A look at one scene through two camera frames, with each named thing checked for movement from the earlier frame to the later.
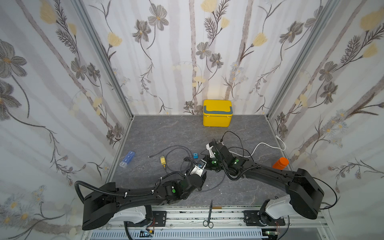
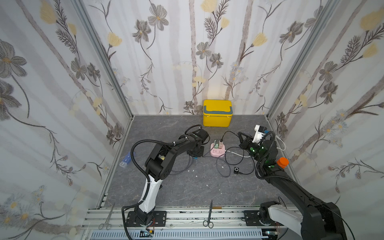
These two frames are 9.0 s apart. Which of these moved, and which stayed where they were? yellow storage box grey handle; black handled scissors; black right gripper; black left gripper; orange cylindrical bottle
Moved: black right gripper; black left gripper
Stayed: black handled scissors; yellow storage box grey handle; orange cylindrical bottle
